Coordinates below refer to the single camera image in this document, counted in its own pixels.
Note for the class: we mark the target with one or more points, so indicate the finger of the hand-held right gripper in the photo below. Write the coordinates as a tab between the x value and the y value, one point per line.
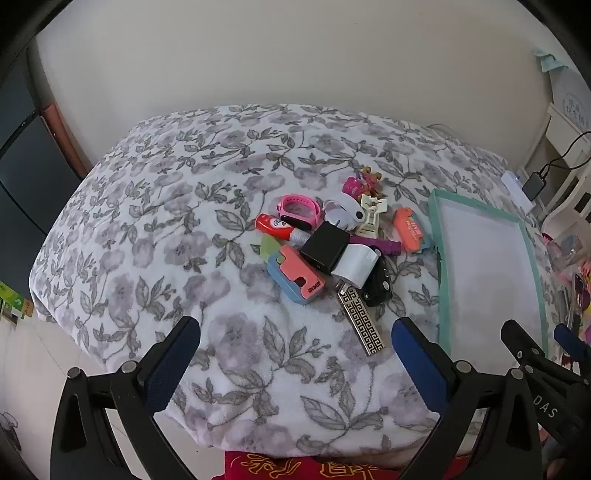
519	344
572	341

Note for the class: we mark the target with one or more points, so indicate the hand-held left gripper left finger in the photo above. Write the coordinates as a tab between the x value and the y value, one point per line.
168	364

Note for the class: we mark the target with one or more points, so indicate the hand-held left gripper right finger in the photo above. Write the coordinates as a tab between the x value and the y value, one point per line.
418	364

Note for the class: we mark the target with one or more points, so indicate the teal rimmed white tray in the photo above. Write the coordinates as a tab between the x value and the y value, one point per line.
485	258

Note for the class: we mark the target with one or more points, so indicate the pink and blue phone stand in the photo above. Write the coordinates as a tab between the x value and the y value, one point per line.
295	272

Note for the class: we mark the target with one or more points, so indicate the green plastic card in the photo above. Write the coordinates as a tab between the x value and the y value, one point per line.
270	247

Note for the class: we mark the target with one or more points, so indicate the red bottle with clear cap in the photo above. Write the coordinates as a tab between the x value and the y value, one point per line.
272	225

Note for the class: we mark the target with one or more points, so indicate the black patterned metal lighter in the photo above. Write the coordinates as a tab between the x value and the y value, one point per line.
362	323

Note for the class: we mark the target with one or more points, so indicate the pile of colourful clutter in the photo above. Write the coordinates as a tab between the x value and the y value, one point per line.
572	267

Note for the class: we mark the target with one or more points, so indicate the black car key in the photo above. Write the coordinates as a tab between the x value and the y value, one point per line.
378	281

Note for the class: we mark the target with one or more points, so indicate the white glossy box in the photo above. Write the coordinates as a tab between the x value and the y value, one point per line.
355	265

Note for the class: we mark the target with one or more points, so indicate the floral grey white blanket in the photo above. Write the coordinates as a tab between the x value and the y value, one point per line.
161	240

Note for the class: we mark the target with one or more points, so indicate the purple plastic stick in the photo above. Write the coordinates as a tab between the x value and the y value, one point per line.
369	242

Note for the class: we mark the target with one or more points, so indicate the red cloth with gold print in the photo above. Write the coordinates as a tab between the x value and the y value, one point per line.
323	468

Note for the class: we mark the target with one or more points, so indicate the black square box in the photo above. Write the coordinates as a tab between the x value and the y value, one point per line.
323	247

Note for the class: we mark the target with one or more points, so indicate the cream plastic clip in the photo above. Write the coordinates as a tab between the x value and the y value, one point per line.
369	217

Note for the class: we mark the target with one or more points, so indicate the white power strip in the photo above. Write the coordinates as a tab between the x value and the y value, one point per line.
515	187

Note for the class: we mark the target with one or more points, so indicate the black charger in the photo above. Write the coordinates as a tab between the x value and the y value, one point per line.
535	185

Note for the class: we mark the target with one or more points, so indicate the green box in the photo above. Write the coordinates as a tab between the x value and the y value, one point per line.
14	302

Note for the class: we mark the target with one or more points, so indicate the pink orange toy figure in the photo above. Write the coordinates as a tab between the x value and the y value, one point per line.
353	184

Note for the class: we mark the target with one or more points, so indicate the pink watch band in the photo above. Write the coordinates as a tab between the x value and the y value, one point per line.
295	201

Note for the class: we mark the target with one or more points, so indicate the dark cabinet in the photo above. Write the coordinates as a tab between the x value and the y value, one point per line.
23	184

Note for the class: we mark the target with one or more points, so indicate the white furniture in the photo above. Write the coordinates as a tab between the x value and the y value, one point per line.
572	101

